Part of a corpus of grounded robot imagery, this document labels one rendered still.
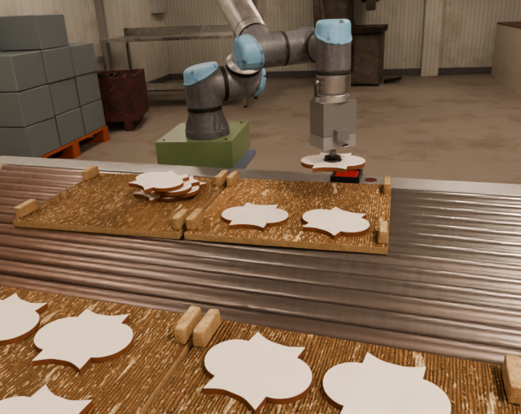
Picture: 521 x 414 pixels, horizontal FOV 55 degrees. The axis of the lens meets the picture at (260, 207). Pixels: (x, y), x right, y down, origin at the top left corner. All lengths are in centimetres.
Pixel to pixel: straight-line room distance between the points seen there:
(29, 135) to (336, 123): 399
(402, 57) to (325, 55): 895
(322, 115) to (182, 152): 70
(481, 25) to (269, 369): 969
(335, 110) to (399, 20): 889
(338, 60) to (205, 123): 69
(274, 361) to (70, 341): 29
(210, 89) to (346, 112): 64
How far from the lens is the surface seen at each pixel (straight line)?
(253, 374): 65
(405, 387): 64
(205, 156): 167
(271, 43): 114
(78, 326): 79
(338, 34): 110
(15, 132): 493
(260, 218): 106
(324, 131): 111
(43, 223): 122
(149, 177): 127
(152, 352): 72
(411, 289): 88
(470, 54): 1017
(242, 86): 169
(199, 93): 166
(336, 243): 97
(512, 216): 121
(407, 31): 1000
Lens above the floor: 137
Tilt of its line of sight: 22 degrees down
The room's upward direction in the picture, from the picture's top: 3 degrees counter-clockwise
